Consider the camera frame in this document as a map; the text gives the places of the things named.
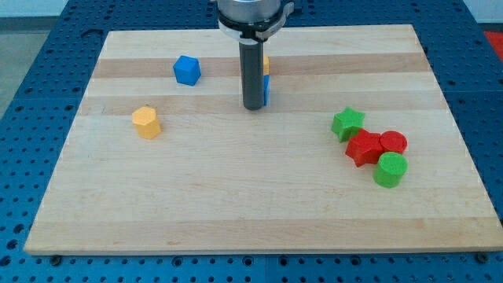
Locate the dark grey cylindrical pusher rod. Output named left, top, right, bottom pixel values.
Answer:
left=239, top=43, right=264, bottom=111

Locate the blue triangle block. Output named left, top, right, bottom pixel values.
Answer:
left=263, top=74, right=270, bottom=106

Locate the yellow hexagon block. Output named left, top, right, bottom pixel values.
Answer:
left=132, top=106, right=162, bottom=139

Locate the yellow block behind rod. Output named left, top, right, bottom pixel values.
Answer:
left=263, top=55, right=270, bottom=75

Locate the blue cube block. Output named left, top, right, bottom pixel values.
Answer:
left=173, top=55, right=201, bottom=86

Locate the green star block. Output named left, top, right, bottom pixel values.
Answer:
left=331, top=107, right=365, bottom=142

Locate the wooden board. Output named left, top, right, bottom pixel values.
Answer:
left=24, top=24, right=502, bottom=255

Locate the red star block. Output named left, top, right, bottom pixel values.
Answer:
left=345, top=128, right=384, bottom=167

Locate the red cylinder block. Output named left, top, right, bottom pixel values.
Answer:
left=380, top=130, right=408, bottom=154

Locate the green cylinder block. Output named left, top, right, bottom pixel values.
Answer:
left=373, top=152, right=408, bottom=188

